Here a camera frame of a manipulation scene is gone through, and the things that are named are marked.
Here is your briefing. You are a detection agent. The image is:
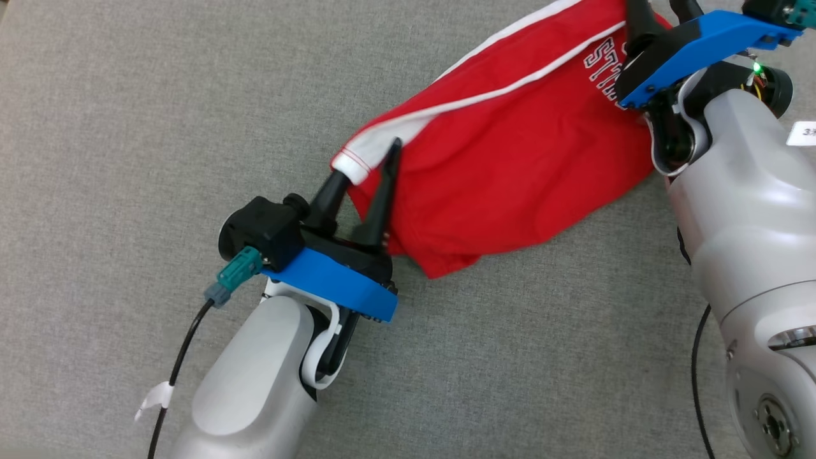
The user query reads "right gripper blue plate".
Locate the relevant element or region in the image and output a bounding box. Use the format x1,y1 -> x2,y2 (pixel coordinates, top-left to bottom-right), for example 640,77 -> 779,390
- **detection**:
615,0 -> 804,110

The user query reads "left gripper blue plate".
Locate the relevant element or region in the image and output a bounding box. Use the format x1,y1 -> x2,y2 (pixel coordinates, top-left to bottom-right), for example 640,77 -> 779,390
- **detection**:
261,137 -> 404,323

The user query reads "red garment with white trim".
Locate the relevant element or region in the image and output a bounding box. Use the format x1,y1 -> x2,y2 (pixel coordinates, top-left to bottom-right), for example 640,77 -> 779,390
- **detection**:
331,0 -> 673,279

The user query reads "white label sticker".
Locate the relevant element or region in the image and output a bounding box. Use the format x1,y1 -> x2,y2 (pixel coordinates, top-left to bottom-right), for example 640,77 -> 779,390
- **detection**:
786,120 -> 816,147

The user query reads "grey fabric table cover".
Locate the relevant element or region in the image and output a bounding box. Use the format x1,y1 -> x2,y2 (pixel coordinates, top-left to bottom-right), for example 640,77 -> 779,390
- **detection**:
0,0 -> 816,459

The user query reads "left camera cable teal plug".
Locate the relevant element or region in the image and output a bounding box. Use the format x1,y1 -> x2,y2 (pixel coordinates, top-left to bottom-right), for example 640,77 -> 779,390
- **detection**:
147,247 -> 264,459

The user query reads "white cable tag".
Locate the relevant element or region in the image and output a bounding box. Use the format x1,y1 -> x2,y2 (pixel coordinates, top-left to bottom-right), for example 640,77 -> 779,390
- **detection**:
134,381 -> 174,423

